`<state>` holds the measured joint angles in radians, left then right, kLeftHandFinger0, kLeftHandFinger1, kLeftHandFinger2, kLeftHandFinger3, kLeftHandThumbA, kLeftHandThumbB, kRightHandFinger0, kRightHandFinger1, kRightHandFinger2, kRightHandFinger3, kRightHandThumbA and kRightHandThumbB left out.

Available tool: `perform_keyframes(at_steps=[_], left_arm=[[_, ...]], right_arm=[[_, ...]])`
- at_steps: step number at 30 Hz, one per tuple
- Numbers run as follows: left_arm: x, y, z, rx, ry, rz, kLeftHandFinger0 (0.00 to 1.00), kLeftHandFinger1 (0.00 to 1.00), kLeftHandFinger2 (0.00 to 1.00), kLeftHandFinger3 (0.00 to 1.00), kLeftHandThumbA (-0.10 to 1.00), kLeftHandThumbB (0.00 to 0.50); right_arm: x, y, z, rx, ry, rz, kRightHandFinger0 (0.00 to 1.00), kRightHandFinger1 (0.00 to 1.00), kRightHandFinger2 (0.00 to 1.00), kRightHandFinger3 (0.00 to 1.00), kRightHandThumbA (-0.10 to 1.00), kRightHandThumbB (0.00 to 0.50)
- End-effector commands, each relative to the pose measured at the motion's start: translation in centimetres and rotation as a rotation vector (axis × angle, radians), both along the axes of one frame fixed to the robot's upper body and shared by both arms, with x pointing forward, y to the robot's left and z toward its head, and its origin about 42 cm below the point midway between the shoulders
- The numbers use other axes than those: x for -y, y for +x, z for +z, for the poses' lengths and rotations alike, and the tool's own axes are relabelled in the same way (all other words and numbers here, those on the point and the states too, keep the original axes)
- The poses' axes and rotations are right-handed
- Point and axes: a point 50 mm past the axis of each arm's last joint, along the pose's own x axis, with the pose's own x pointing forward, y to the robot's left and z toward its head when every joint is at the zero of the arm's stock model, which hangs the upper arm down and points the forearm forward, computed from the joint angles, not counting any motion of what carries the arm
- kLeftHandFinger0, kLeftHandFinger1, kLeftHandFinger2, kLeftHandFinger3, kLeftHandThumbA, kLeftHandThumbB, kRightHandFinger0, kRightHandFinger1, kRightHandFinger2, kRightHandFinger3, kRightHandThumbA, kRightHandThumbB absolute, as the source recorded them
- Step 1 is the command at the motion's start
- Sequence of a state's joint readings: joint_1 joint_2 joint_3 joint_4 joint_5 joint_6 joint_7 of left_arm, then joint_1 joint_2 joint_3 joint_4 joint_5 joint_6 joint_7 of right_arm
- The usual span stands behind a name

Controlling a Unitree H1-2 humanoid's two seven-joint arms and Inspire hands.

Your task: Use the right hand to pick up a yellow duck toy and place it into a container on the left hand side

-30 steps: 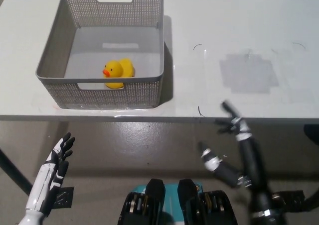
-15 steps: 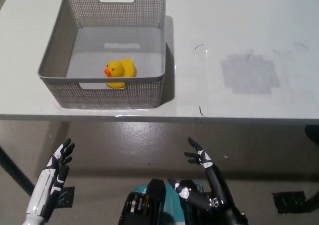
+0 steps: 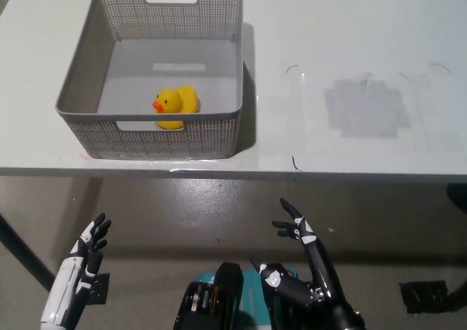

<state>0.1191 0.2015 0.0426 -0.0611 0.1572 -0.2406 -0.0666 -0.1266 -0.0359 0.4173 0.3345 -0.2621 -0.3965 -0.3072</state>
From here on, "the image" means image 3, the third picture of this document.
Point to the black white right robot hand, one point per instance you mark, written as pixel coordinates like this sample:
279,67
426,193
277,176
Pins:
317,268

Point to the black floor tape patch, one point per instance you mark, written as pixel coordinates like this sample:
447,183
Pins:
101,290
423,296

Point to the grey perforated plastic basket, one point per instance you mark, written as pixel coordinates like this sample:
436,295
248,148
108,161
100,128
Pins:
160,140

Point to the black table leg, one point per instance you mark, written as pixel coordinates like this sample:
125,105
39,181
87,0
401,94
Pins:
22,249

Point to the black teal robot body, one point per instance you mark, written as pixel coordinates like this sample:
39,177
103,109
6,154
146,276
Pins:
219,301

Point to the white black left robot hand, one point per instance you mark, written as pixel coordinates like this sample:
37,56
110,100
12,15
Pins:
65,282

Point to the black round object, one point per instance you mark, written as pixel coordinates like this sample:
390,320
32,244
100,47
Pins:
459,195

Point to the yellow rubber duck toy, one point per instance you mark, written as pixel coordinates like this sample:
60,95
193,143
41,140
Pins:
175,101

